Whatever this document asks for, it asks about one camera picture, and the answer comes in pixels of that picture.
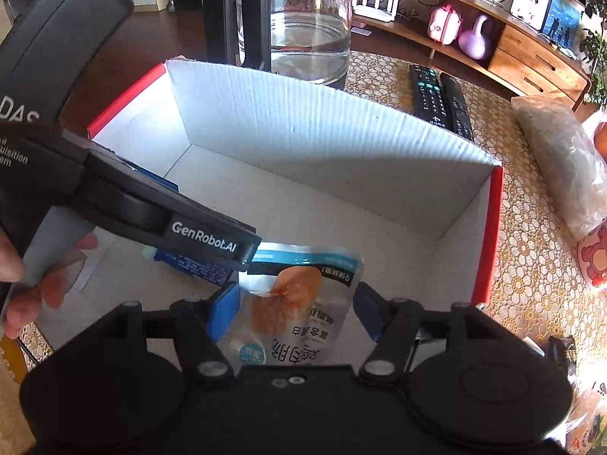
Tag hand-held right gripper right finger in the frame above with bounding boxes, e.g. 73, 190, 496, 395
353, 282, 498, 386

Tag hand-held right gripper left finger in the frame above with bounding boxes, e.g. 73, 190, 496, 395
102, 282, 242, 384

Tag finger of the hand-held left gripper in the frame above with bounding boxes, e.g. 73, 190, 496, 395
85, 144, 263, 273

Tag blue white small carton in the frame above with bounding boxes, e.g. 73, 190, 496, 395
126, 161, 235, 288

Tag white chicken snack packet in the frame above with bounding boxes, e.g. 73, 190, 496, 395
215, 242, 366, 368

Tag white red cardboard box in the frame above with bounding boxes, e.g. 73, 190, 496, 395
19, 55, 504, 370

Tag person's left hand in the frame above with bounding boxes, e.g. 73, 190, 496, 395
0, 227, 99, 339

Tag wide black remote control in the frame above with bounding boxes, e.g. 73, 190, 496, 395
409, 63, 458, 130

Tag slim black remote control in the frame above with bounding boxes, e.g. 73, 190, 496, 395
439, 72, 475, 142

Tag pink bear print cup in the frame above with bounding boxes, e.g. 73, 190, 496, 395
576, 218, 607, 290

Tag orange printed snack bag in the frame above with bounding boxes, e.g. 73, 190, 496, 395
564, 379, 607, 455

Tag clear plastic bag grey contents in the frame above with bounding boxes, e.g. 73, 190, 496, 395
511, 95, 607, 252

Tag white router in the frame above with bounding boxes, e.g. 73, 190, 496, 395
352, 0, 400, 24

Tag purple kettlebell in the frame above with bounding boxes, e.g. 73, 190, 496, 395
458, 14, 495, 61

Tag pink toy bag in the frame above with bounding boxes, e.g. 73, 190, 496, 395
428, 2, 463, 46

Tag wooden media cabinet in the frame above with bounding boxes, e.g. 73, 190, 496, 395
351, 0, 593, 105

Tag green leafy houseplant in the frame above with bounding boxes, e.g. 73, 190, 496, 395
576, 0, 607, 105

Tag blue canvas picture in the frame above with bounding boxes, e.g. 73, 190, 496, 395
541, 0, 583, 50

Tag glass kettle black handle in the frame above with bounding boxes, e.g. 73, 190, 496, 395
201, 0, 355, 91

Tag white portrait photo frame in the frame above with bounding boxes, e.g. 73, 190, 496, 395
511, 0, 555, 31

